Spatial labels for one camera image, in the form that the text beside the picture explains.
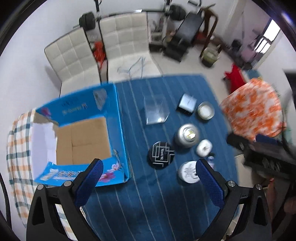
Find small blue white bottle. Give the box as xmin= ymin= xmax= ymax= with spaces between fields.
xmin=207 ymin=156 xmax=215 ymax=169

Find white earbud case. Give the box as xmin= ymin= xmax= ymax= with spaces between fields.
xmin=196 ymin=139 xmax=213 ymax=157

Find small silver tin dish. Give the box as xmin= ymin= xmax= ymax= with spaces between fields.
xmin=197 ymin=101 xmax=215 ymax=121

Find silver metal canister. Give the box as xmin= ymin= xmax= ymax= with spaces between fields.
xmin=175 ymin=123 xmax=199 ymax=148

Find grey Pisen charger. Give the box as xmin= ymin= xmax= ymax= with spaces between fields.
xmin=176 ymin=93 xmax=197 ymax=115

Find black round patterned tin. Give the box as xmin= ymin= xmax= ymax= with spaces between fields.
xmin=147 ymin=141 xmax=175 ymax=169

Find clear acrylic box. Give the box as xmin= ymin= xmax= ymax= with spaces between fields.
xmin=144 ymin=95 xmax=170 ymax=125

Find orange white floral cushion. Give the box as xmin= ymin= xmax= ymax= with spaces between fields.
xmin=220 ymin=78 xmax=287 ymax=141

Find plaid orange checked cloth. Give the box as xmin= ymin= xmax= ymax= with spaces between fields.
xmin=6 ymin=109 xmax=77 ymax=241

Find red cloth on floor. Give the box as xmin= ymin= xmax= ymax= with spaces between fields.
xmin=224 ymin=64 xmax=246 ymax=93

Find blue cardboard box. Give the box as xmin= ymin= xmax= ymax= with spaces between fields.
xmin=30 ymin=84 xmax=130 ymax=186

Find blue striped tablecloth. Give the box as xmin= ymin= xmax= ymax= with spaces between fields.
xmin=83 ymin=75 xmax=237 ymax=240

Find green waste bin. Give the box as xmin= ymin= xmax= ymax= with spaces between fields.
xmin=201 ymin=47 xmax=219 ymax=68

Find black weight bench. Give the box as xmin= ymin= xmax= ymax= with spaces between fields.
xmin=164 ymin=12 xmax=204 ymax=62

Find brown wooden chair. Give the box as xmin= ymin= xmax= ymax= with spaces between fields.
xmin=200 ymin=5 xmax=218 ymax=58

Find left white quilted chair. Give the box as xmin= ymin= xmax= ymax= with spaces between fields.
xmin=44 ymin=28 xmax=101 ymax=96

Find white quilted chair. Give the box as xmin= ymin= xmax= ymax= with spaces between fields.
xmin=44 ymin=28 xmax=101 ymax=96
xmin=99 ymin=12 xmax=161 ymax=83

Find red bag between chairs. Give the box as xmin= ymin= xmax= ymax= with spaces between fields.
xmin=93 ymin=41 xmax=106 ymax=69

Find right white quilted chair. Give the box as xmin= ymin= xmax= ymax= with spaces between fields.
xmin=99 ymin=12 xmax=161 ymax=83

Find barbell with black plates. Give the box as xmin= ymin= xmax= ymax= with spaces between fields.
xmin=73 ymin=4 xmax=186 ymax=31

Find wire clothes hangers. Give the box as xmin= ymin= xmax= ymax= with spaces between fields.
xmin=117 ymin=56 xmax=146 ymax=80

